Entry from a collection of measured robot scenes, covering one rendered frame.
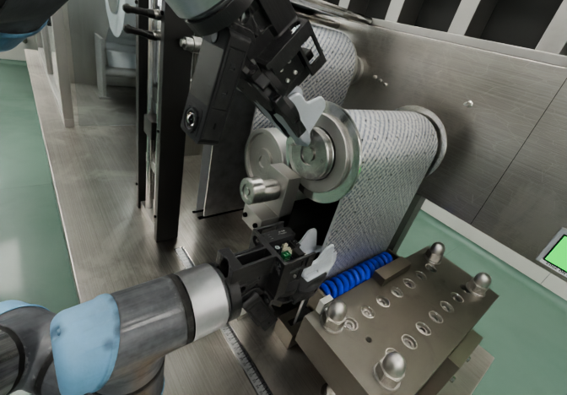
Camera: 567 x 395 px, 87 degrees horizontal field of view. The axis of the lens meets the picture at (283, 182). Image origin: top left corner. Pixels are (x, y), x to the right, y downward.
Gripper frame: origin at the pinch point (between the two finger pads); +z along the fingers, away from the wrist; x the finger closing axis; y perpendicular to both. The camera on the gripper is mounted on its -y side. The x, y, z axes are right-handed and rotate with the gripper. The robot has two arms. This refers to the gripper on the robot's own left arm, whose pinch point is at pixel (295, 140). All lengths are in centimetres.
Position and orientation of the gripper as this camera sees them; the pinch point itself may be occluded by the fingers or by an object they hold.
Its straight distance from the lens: 41.3
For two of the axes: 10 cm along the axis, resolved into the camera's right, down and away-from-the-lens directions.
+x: -6.0, -5.0, 6.3
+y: 6.7, -7.4, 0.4
